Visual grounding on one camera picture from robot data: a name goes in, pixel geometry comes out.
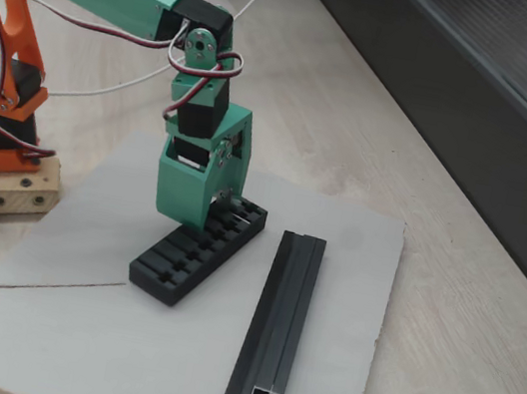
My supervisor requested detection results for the grey plywood board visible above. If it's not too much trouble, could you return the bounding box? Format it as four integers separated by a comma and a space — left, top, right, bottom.
0, 108, 415, 394

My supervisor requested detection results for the dark aluminium profile rail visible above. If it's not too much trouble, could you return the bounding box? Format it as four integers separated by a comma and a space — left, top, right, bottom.
223, 223, 328, 394

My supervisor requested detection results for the black slotted holder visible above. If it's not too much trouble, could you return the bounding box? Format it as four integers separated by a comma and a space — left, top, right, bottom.
123, 180, 271, 320

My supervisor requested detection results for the white USB cable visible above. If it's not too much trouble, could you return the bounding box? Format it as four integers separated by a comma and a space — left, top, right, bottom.
49, 0, 288, 132

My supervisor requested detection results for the pale wooden base block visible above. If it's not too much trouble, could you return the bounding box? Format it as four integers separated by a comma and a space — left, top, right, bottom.
0, 145, 68, 227

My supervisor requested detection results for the servo wire bundle at base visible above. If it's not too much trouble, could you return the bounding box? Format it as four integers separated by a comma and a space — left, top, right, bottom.
0, 0, 83, 169

